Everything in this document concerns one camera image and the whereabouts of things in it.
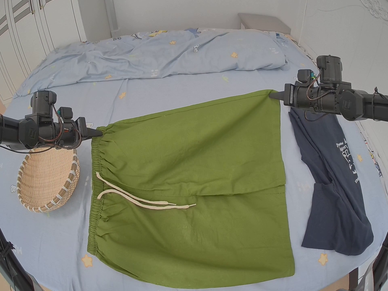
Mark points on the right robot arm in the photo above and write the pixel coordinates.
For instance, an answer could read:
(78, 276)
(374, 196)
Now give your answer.
(354, 101)

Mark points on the round woven basket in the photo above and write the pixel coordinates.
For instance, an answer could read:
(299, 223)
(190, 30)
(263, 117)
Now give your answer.
(45, 177)

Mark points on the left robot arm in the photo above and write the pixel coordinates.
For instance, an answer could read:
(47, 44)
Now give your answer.
(27, 132)

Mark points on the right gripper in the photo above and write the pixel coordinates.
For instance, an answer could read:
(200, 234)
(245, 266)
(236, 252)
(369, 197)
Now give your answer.
(306, 97)

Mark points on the dark blue T-shirt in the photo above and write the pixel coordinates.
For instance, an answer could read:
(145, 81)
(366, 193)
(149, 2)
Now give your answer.
(333, 198)

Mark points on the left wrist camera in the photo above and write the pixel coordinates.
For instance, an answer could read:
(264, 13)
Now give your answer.
(66, 114)

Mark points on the grey bedside table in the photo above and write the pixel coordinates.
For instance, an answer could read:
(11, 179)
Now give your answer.
(263, 21)

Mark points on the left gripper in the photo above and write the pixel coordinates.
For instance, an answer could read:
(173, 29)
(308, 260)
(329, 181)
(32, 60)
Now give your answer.
(68, 135)

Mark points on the pale blue quilt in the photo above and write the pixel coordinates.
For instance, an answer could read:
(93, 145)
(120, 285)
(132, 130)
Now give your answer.
(151, 56)

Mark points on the white wall duct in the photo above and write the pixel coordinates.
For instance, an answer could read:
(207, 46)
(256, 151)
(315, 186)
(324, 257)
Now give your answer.
(114, 4)

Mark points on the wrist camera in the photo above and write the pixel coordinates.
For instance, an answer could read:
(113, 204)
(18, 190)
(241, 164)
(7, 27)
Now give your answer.
(66, 114)
(306, 76)

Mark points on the green shorts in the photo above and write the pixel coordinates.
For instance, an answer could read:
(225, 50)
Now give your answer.
(188, 162)

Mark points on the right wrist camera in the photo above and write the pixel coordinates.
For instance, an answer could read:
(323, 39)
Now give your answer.
(306, 76)

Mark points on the white wardrobe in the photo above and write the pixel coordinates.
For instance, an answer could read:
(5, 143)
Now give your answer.
(36, 20)

